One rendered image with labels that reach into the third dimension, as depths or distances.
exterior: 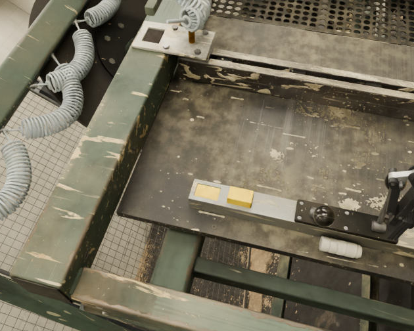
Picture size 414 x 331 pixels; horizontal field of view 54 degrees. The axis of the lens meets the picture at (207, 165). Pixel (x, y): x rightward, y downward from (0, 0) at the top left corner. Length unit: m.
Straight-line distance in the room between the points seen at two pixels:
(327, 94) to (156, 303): 0.64
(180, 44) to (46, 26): 0.60
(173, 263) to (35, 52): 0.86
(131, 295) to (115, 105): 0.41
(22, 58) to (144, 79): 0.54
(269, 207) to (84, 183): 0.37
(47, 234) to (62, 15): 0.94
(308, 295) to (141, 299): 0.34
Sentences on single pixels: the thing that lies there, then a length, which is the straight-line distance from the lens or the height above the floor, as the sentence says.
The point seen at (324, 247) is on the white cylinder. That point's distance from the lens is 0.84.
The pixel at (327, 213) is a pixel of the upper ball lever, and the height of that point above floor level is 1.54.
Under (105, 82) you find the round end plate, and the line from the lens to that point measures 1.55.
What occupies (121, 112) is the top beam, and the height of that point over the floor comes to 1.88.
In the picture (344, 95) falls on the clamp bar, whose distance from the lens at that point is 1.05.
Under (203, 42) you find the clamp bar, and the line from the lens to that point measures 1.05.
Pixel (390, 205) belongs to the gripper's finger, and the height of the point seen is 1.51.
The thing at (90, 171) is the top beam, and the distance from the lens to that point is 0.84.
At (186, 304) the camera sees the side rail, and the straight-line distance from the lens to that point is 0.75.
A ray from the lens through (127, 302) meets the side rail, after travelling 0.77.
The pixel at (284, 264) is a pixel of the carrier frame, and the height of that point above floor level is 0.79.
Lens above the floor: 1.99
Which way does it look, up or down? 21 degrees down
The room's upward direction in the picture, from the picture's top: 59 degrees counter-clockwise
